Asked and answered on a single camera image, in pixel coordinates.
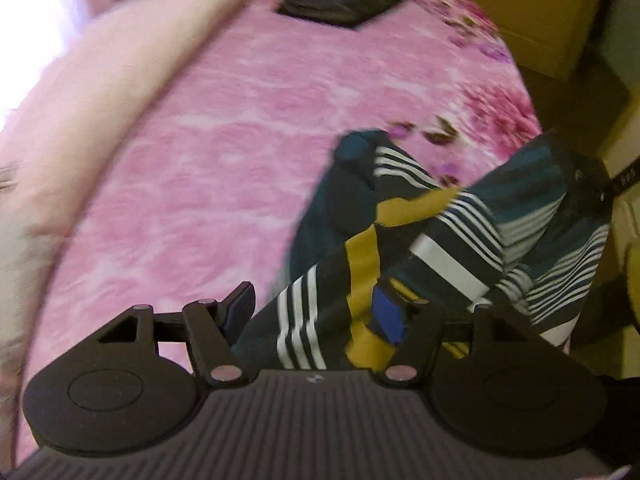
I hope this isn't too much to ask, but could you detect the yellow wooden cabinet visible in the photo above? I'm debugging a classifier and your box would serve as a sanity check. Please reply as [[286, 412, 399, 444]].
[[472, 0, 600, 80]]

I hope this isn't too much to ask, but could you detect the pink floral blanket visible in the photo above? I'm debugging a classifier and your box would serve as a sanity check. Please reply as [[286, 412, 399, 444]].
[[14, 0, 544, 466]]

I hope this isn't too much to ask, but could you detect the striped dark sweater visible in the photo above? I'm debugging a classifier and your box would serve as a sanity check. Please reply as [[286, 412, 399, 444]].
[[233, 130, 611, 370]]

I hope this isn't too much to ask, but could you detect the pale pink quilt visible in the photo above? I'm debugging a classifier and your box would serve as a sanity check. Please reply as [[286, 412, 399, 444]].
[[0, 0, 281, 411]]

